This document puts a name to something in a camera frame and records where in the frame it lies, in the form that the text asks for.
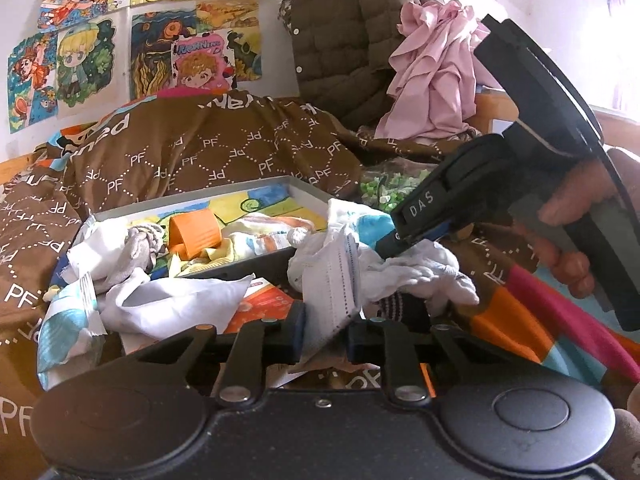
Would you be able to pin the orange white carton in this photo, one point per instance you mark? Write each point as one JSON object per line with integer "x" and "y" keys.
{"x": 260, "y": 305}

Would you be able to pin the magenta pillow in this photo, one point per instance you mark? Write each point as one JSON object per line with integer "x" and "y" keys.
{"x": 177, "y": 91}

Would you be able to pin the yellow and black drawing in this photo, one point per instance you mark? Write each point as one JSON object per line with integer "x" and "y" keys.
{"x": 247, "y": 57}

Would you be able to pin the sea plants clownfish drawing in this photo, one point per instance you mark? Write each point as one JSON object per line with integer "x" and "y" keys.
{"x": 155, "y": 55}

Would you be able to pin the white cloth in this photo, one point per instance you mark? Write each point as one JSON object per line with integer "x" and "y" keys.
{"x": 165, "y": 305}

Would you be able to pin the wooden bed side rail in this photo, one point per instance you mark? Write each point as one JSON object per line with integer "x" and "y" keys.
{"x": 15, "y": 170}

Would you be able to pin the white cloud print towel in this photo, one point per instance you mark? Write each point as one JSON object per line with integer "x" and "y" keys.
{"x": 415, "y": 275}

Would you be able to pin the grey knit sock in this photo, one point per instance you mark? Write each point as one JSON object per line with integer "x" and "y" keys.
{"x": 142, "y": 247}

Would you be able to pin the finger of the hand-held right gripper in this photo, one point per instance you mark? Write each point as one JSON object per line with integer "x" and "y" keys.
{"x": 390, "y": 247}
{"x": 425, "y": 205}

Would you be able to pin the white face mask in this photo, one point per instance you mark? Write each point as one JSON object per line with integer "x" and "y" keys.
{"x": 330, "y": 285}

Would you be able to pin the green frog drawing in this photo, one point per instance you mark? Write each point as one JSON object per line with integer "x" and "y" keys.
{"x": 270, "y": 202}

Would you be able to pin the blond boy green drawing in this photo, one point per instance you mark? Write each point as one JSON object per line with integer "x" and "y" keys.
{"x": 85, "y": 65}

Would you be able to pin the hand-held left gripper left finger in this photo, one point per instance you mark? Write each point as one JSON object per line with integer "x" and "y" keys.
{"x": 298, "y": 327}

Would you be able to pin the grey shallow box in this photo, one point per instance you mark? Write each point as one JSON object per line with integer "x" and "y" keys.
{"x": 240, "y": 266}

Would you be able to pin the orange-haired girl drawing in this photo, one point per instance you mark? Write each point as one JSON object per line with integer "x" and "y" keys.
{"x": 75, "y": 2}

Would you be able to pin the clear jar of green pellets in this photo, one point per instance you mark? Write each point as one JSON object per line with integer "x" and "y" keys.
{"x": 385, "y": 187}

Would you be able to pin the pink cloth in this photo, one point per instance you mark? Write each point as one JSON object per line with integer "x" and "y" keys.
{"x": 430, "y": 70}

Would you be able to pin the black striped sock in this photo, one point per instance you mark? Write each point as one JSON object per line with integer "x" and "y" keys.
{"x": 400, "y": 310}

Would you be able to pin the orange sock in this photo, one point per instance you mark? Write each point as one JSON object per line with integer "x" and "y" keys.
{"x": 197, "y": 232}

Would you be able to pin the pile of white grey socks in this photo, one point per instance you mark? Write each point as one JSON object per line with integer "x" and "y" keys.
{"x": 100, "y": 250}

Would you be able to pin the orange-haired fairy drawing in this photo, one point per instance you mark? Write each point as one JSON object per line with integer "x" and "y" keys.
{"x": 32, "y": 85}

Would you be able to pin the pastel striped sock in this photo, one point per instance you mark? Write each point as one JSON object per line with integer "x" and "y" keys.
{"x": 240, "y": 245}

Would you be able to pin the olive quilted jacket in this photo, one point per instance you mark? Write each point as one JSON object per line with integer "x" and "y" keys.
{"x": 340, "y": 35}

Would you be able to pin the person's right hand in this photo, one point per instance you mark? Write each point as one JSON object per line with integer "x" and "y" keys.
{"x": 575, "y": 195}

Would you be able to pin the brown printed blanket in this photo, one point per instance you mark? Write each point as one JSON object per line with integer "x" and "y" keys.
{"x": 200, "y": 145}

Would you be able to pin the orange landscape drawing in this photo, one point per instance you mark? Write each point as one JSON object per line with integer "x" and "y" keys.
{"x": 227, "y": 15}

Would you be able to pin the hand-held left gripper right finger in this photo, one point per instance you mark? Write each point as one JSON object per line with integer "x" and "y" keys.
{"x": 356, "y": 342}

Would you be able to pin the blue white mask wrapper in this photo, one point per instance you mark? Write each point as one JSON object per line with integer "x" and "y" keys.
{"x": 65, "y": 325}

